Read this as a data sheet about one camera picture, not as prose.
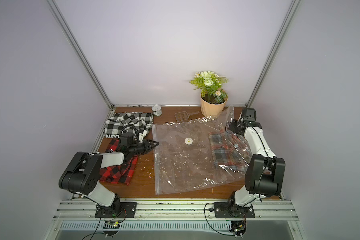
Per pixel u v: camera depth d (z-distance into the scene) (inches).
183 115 44.8
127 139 28.9
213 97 41.5
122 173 32.9
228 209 28.7
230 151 35.5
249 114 26.8
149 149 32.2
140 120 42.2
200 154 36.6
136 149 31.2
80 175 18.3
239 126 25.6
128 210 28.7
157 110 43.3
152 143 35.2
